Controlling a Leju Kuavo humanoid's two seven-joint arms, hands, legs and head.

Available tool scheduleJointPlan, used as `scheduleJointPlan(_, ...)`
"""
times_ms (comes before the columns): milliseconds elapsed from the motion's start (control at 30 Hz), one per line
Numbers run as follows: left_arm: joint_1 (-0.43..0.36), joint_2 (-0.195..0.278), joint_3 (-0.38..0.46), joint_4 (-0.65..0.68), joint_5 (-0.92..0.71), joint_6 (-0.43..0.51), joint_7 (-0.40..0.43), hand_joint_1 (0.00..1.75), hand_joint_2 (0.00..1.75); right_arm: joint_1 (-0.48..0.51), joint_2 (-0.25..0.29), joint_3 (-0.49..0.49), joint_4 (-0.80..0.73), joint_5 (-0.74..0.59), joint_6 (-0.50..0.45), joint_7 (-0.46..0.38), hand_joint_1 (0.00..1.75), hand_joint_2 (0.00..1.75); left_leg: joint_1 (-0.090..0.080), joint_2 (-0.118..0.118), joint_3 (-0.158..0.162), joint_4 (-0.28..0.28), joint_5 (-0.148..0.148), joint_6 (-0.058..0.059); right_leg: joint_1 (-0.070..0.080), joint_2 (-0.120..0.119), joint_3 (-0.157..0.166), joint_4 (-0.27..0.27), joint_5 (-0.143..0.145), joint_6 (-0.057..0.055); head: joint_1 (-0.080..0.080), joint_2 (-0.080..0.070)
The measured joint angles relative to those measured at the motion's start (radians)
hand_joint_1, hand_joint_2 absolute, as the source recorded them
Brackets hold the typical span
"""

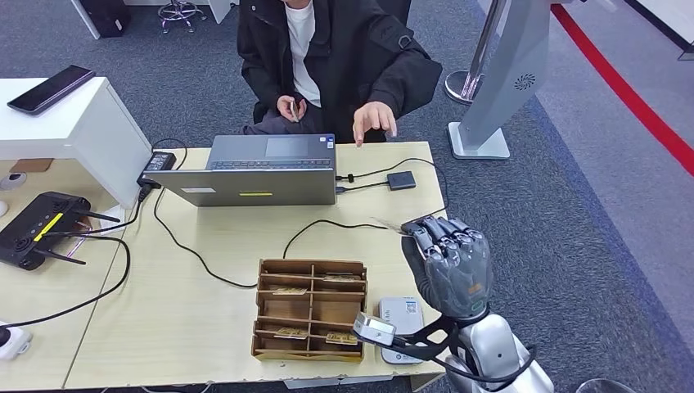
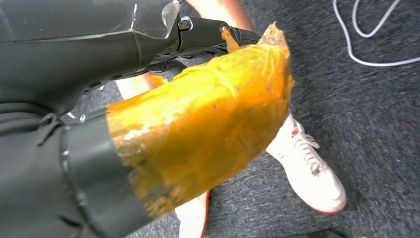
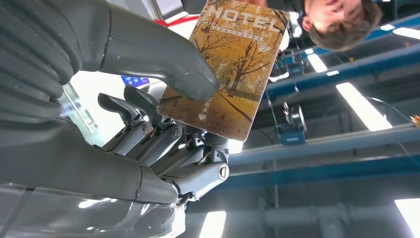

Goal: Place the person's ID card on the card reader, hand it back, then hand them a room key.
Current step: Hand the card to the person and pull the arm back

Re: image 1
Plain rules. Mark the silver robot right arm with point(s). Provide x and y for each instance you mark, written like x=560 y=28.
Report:
x=493 y=352

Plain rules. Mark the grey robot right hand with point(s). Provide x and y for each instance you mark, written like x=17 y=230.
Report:
x=455 y=271

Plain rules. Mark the person's left hand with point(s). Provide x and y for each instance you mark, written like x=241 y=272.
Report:
x=374 y=116

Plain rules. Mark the person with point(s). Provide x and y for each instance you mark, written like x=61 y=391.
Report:
x=352 y=59

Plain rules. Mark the brown cardboard piece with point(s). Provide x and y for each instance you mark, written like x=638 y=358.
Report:
x=31 y=164

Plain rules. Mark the white desk riser shelf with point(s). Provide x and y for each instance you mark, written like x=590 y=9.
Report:
x=70 y=130

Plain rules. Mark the person's right hand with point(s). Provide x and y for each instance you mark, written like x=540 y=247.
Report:
x=284 y=107

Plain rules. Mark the wooden card organizer box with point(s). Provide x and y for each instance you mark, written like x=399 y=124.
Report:
x=312 y=320

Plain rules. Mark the chrome stanchion post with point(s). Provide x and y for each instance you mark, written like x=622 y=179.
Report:
x=461 y=84

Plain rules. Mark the grey laptop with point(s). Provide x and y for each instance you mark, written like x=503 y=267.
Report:
x=260 y=187

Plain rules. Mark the white card reader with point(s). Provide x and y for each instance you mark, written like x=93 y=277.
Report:
x=404 y=314

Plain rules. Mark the white round camera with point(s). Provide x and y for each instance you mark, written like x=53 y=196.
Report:
x=12 y=180

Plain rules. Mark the small black USB hub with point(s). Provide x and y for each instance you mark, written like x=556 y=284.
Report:
x=401 y=180

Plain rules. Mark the chrome stool base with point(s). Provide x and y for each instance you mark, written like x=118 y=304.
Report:
x=179 y=11

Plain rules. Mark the black cabinet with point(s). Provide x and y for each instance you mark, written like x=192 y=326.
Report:
x=105 y=16

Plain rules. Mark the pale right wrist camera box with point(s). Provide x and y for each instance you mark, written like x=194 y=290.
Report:
x=374 y=329

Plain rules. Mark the small pale card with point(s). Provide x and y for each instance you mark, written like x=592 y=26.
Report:
x=294 y=111

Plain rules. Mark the gold printed room key card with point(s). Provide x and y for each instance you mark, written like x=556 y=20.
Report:
x=291 y=333
x=290 y=291
x=342 y=338
x=341 y=278

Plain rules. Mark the round grey object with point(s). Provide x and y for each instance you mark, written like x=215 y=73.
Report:
x=604 y=387

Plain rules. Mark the white table leg panel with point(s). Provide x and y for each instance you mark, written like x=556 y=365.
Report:
x=86 y=19
x=219 y=8

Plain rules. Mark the grey kiosk stand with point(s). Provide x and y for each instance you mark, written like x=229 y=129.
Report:
x=504 y=81

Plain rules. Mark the black smartphone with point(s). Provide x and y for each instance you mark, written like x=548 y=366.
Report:
x=49 y=89

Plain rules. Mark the black laptop power adapter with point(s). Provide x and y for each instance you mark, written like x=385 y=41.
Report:
x=157 y=163

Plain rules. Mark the black router with antennas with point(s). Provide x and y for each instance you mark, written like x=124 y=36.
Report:
x=32 y=228

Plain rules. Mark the beige printed ID card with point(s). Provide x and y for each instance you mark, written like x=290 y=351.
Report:
x=391 y=225

